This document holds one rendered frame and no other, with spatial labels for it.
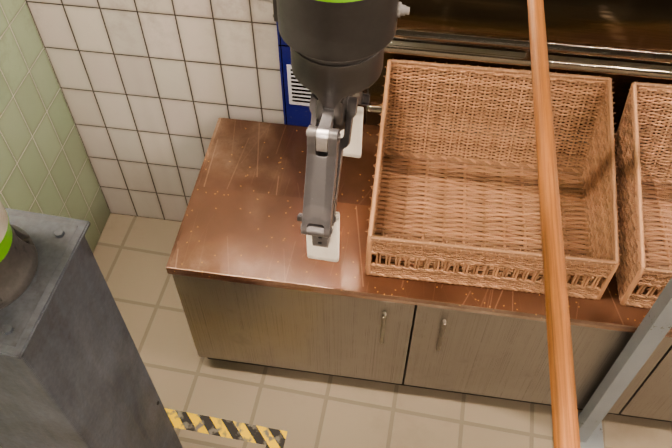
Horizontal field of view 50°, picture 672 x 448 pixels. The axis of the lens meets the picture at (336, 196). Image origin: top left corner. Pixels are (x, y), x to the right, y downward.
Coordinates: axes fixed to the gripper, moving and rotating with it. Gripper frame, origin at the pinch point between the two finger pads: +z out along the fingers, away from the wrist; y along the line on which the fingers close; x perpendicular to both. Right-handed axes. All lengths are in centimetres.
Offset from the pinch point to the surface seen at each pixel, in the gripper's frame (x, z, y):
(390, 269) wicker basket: 4, 85, -50
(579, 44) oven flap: 41, 51, -97
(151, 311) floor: -71, 147, -61
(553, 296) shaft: 27.8, 26.7, -9.9
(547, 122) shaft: 27, 26, -42
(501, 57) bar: 20, 30, -62
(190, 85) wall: -59, 80, -98
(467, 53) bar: 14, 30, -62
